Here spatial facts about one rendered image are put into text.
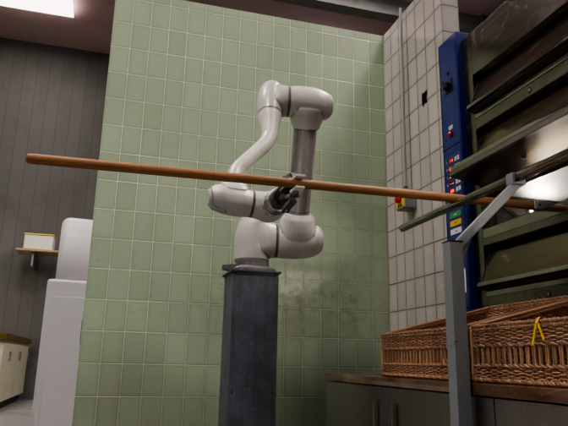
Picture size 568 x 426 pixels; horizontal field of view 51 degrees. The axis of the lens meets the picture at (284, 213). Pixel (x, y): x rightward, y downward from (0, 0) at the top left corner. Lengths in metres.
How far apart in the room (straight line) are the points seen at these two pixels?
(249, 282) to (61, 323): 1.73
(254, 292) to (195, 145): 1.03
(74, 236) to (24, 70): 7.25
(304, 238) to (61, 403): 2.01
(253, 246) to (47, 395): 1.87
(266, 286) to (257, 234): 0.23
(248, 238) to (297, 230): 0.22
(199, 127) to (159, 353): 1.20
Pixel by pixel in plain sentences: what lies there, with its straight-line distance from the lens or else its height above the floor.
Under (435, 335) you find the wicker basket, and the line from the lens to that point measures 1.91.
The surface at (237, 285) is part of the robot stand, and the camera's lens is 2.51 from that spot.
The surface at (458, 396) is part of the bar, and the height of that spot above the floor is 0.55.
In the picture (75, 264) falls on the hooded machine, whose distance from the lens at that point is 4.11.
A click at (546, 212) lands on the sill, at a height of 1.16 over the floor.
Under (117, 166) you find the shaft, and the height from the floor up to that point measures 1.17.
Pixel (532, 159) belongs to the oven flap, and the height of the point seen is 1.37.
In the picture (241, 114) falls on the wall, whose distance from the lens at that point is 3.34.
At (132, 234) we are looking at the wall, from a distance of 3.07.
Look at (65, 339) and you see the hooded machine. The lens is 3.96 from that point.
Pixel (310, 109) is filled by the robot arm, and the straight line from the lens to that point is 2.52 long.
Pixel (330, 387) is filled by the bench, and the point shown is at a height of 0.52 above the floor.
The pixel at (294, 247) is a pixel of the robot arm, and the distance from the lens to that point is 2.60.
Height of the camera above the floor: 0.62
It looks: 14 degrees up
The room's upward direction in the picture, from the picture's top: 1 degrees clockwise
